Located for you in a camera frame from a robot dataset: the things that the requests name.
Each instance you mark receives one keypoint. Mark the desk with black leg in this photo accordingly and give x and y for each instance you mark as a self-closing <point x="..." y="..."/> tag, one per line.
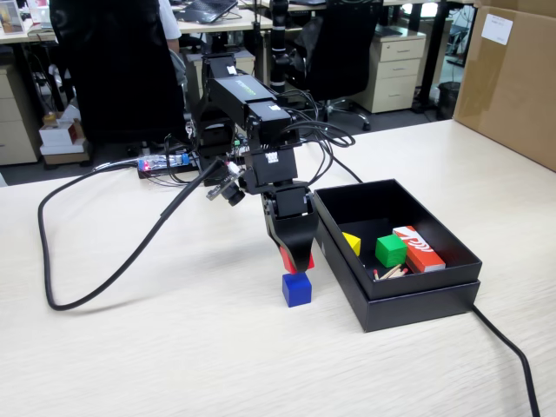
<point x="434" y="52"/>

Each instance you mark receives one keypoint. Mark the black laptop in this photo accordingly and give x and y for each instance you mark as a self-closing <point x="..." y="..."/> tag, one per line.
<point x="208" y="11"/>

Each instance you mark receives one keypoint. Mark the black trash bin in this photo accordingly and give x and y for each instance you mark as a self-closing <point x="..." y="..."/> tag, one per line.
<point x="448" y="102"/>

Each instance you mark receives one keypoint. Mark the clear-wrapped controller board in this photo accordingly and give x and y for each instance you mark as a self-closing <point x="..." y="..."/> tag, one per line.
<point x="152" y="164"/>

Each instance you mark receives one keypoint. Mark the large cardboard box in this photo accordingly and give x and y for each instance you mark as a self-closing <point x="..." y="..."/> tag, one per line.
<point x="512" y="87"/>

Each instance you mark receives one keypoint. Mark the flat white box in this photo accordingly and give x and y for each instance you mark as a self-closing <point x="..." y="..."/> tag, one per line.
<point x="61" y="149"/>

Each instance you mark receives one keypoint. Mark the seated person white shirt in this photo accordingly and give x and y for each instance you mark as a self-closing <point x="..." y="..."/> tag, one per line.
<point x="169" y="21"/>

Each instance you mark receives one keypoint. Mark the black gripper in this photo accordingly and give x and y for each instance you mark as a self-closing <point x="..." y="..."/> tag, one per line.
<point x="291" y="204"/>

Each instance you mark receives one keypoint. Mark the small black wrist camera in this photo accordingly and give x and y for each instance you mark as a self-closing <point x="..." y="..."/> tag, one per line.
<point x="234" y="195"/>

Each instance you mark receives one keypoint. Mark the beige office desk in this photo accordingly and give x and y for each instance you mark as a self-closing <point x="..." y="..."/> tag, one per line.
<point x="217" y="27"/>

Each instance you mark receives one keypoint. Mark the white carton box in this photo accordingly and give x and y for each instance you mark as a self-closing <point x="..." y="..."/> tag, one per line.
<point x="56" y="134"/>

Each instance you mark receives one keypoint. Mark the black pole white rings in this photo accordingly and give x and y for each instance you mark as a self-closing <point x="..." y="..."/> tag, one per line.
<point x="278" y="35"/>

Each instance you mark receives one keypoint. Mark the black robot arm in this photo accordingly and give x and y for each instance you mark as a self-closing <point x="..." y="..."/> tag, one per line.
<point x="234" y="93"/>

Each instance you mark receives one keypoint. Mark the green cube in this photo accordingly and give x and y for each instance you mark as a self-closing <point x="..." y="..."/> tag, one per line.
<point x="391" y="252"/>

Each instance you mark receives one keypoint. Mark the black power strip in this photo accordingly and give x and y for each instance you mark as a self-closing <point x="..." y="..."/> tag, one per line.
<point x="143" y="174"/>

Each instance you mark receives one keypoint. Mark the black chair chrome base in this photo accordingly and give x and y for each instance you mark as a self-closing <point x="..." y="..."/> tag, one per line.
<point x="343" y="56"/>

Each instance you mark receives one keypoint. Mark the desk photo frame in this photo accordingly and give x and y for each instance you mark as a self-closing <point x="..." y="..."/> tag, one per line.
<point x="11" y="17"/>

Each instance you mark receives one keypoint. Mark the orange white matchbox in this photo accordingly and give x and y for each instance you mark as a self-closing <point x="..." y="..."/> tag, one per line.
<point x="423" y="254"/>

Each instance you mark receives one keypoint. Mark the red cube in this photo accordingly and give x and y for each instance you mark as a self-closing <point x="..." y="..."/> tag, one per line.
<point x="286" y="260"/>

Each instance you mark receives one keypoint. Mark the blue cube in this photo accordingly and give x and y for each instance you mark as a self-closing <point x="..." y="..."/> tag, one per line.
<point x="297" y="293"/>

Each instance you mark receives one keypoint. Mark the beige three-drawer pedestal cabinet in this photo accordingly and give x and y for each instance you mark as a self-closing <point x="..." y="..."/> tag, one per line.
<point x="395" y="74"/>

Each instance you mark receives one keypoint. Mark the yellow wedge block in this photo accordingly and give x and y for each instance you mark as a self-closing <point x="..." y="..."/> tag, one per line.
<point x="354" y="245"/>

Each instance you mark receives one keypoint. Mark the black high-back office chair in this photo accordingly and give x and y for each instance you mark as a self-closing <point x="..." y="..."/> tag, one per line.
<point x="117" y="65"/>

